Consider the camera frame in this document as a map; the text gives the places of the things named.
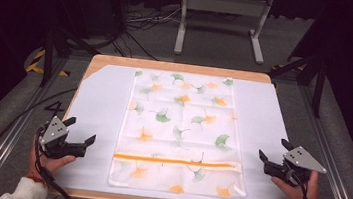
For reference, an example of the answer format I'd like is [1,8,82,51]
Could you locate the grey metal stand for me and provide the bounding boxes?
[173,0,275,66]

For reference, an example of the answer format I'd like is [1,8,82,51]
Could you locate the wooden table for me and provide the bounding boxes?
[52,50,311,199]

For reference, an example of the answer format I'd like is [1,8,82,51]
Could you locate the white table sheet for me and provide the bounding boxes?
[53,59,309,199]

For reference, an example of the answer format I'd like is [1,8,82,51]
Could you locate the person's right hand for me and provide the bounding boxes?
[268,165,325,199]

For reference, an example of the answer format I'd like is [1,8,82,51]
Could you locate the long black floor cable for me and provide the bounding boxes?
[0,78,78,199]

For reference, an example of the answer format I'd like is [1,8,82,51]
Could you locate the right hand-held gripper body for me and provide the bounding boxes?
[261,141,331,191]

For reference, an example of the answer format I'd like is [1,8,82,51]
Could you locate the yellow black hazard tape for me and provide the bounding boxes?
[25,46,72,78]

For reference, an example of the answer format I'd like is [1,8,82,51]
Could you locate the person's left hand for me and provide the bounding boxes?
[25,142,78,186]

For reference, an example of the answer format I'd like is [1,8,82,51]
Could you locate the bundle of floor cables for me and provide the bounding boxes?
[95,0,184,64]

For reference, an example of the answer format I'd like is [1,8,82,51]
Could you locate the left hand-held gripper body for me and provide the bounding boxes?
[35,113,92,164]

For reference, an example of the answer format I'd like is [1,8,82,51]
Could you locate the red bead bracelet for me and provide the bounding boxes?
[26,172,48,187]

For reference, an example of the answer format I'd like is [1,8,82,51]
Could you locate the left hand-held gripper black cable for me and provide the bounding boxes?
[27,126,87,199]

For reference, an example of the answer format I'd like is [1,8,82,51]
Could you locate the leaf print zipper mesh bag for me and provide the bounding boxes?
[106,65,261,199]

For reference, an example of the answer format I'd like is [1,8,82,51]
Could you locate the aluminium floor rail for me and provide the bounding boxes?
[286,82,353,199]
[0,48,71,199]

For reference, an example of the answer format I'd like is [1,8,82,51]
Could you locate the black tripod stand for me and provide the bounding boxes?
[35,22,104,94]
[264,49,330,119]

